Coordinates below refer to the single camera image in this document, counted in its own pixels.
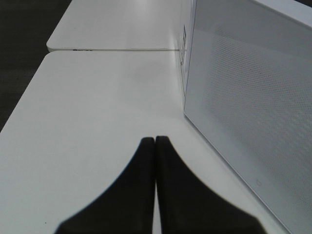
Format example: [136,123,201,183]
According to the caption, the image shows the white microwave door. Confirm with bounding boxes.
[184,0,312,234]

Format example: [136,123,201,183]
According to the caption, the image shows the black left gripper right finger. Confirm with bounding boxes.
[156,136,266,234]

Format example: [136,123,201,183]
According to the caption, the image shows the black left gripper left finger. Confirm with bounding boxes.
[56,137,155,234]

